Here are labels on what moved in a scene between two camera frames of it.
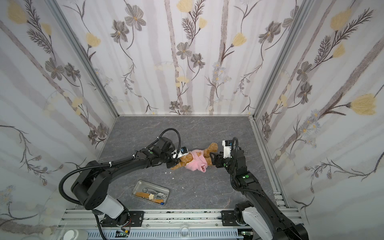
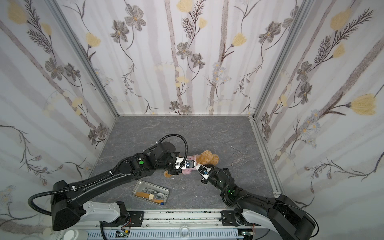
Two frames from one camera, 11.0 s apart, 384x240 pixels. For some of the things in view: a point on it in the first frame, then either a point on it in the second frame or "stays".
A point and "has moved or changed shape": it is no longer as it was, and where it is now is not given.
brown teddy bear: (187, 159) has moved or changed shape
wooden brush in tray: (150, 196) stays
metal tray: (151, 192) stays
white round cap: (75, 234) stays
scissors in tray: (164, 195) stays
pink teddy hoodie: (199, 162) -> (188, 171)
